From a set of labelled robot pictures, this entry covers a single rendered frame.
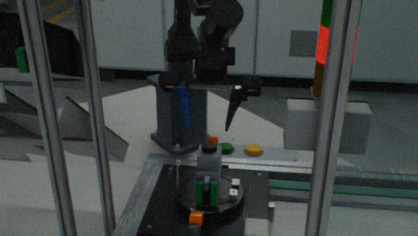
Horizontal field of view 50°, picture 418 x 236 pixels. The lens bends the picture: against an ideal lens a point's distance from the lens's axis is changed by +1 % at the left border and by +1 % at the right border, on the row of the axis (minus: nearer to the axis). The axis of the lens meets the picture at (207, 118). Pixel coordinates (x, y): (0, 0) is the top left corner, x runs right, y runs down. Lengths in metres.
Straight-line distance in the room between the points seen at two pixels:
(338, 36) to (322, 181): 0.22
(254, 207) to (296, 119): 0.28
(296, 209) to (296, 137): 0.34
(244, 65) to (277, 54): 0.30
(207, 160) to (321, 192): 0.23
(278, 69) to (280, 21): 0.43
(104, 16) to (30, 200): 3.08
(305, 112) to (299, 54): 3.28
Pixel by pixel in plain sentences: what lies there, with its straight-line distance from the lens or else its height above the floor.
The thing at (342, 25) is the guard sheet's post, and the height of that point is 1.37.
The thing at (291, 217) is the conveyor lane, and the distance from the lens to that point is 0.98.
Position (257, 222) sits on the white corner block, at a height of 0.99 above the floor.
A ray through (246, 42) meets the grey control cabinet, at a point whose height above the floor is 0.41.
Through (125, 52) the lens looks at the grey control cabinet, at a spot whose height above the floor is 0.27.
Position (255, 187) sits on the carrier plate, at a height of 0.97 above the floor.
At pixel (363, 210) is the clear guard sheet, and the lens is 0.75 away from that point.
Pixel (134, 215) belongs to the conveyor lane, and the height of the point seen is 0.96.
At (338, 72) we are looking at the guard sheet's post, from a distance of 0.63.
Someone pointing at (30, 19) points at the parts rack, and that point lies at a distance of 0.60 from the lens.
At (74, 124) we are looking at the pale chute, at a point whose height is 1.16.
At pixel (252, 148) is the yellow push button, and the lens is 1.09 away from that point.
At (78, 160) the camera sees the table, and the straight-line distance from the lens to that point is 1.30.
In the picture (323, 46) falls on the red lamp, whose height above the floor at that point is 1.33.
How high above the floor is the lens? 1.51
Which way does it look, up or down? 26 degrees down
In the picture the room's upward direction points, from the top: straight up
